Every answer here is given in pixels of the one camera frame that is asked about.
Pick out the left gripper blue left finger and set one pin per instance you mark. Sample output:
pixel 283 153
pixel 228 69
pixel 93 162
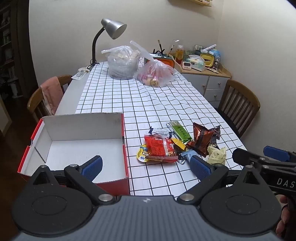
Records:
pixel 92 167

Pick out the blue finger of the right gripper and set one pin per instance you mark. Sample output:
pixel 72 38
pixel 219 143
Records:
pixel 276 154
pixel 244 157

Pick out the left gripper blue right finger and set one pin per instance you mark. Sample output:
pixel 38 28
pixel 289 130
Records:
pixel 200 168

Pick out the cream snack packet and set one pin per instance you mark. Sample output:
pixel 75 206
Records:
pixel 216 156

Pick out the copper brown foil packet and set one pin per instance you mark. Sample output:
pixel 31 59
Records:
pixel 201 140

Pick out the small yellow snack packet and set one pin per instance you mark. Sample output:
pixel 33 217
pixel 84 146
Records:
pixel 179 144

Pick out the black snack packet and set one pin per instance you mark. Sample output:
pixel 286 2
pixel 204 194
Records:
pixel 215 137

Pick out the red noodle snack packet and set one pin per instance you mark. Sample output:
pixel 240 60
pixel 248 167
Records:
pixel 160 149

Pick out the green snack bar packet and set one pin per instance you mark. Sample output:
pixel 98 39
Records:
pixel 179 131

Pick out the white and blue snack packet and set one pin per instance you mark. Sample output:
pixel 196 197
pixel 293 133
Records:
pixel 160 133

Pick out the yellow minion snack packet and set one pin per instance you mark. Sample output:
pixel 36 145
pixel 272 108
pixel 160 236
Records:
pixel 143 153

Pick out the clear bag of pink snacks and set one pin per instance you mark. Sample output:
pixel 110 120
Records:
pixel 153 73

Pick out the clear bag of grey snacks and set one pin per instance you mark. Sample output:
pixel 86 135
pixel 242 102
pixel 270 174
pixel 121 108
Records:
pixel 122 62

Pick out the person's right hand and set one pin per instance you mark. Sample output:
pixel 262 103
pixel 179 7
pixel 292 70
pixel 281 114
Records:
pixel 285 215

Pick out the red and white cardboard box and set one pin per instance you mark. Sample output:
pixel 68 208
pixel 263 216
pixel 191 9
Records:
pixel 61 140

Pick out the right wooden chair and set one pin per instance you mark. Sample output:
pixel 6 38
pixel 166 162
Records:
pixel 238 106

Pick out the wooden chair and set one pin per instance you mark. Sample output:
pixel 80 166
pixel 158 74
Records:
pixel 238 106
pixel 36 104

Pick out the white corner cabinet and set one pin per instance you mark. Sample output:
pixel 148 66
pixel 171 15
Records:
pixel 211 85

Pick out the white grid tablecloth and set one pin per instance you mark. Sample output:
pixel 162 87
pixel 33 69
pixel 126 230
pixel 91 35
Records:
pixel 144 107

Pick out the left wooden chair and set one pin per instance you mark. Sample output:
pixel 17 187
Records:
pixel 36 104

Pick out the pink towel on chair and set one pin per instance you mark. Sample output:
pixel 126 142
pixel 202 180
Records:
pixel 52 93

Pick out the small packet near lamp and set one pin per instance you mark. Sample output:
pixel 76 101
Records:
pixel 80 73

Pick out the yellow box on cabinet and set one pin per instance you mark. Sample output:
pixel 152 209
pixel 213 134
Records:
pixel 208 59

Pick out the white tissue pack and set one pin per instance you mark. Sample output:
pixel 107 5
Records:
pixel 197 63

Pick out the small white digital timer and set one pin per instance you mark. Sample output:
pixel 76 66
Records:
pixel 186 65

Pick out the orange green storage basket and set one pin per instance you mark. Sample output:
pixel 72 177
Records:
pixel 166 60

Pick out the yellow drink bottle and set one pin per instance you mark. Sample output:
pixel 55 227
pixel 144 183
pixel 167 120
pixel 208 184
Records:
pixel 179 54

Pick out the dark bookshelf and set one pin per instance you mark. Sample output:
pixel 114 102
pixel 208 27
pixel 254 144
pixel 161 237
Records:
pixel 12 78

